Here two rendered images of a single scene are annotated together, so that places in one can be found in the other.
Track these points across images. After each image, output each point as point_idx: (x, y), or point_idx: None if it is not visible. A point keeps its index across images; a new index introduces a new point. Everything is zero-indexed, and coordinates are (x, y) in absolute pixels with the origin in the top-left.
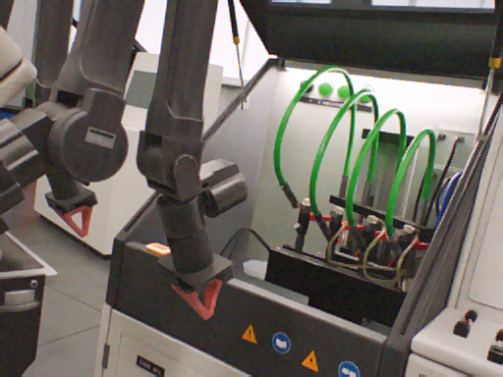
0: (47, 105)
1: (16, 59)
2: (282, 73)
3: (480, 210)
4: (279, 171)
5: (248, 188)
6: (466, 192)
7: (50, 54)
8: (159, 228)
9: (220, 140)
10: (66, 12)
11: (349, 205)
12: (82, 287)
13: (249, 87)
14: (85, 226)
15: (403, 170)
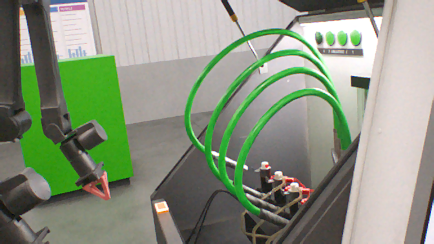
0: None
1: None
2: (305, 28)
3: (358, 186)
4: (197, 146)
5: (294, 140)
6: (343, 164)
7: (43, 86)
8: (186, 186)
9: (239, 106)
10: (45, 57)
11: (223, 182)
12: None
13: (268, 51)
14: (105, 193)
15: (243, 148)
